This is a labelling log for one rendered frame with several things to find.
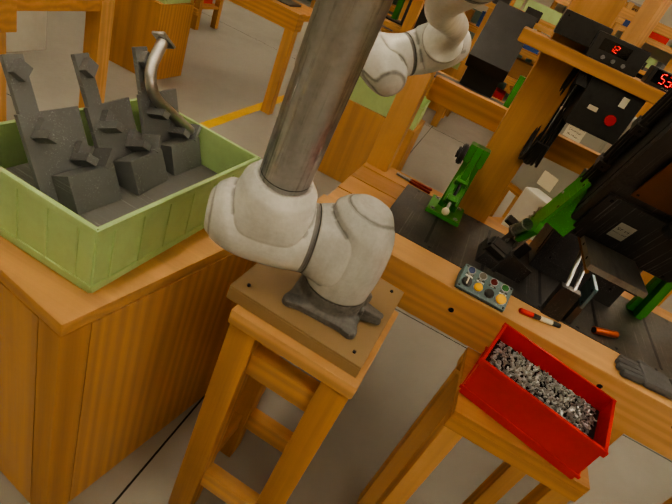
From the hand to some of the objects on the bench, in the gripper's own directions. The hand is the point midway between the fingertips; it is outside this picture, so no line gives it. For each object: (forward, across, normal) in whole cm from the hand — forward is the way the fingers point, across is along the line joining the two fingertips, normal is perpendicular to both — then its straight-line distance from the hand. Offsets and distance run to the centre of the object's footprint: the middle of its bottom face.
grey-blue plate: (-93, -60, -41) cm, 118 cm away
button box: (-81, -52, -14) cm, 97 cm away
